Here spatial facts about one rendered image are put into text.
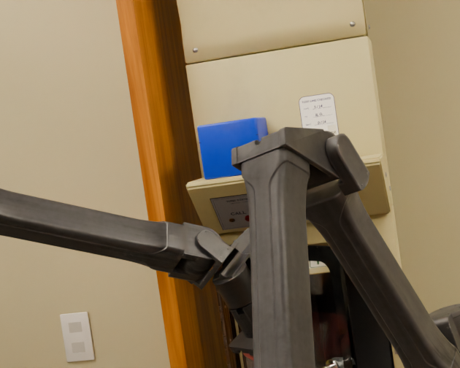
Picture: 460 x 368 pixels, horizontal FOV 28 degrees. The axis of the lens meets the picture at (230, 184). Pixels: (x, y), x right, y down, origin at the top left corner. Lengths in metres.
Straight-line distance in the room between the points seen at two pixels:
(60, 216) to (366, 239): 0.45
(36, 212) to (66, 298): 0.91
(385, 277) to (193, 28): 0.68
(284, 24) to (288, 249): 0.71
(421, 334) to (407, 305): 0.04
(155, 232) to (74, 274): 0.86
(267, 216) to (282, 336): 0.13
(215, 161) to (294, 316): 0.61
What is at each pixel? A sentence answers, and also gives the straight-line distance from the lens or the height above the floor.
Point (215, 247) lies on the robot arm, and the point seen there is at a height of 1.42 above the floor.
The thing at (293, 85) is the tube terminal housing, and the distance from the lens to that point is 1.58.
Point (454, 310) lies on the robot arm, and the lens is 1.29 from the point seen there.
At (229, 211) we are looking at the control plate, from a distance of 1.54.
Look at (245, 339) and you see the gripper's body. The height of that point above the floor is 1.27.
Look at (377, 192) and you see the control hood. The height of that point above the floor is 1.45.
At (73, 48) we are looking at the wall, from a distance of 2.15.
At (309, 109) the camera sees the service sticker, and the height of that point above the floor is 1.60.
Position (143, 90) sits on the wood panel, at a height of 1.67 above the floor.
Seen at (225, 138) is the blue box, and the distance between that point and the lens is 1.49.
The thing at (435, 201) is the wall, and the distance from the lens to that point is 2.01.
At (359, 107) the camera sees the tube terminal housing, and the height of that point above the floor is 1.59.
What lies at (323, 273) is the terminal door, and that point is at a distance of 1.41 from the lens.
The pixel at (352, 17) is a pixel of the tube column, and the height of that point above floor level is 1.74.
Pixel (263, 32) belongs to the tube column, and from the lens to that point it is 1.60.
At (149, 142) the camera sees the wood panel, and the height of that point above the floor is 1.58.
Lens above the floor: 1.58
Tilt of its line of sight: 3 degrees down
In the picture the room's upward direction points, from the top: 8 degrees counter-clockwise
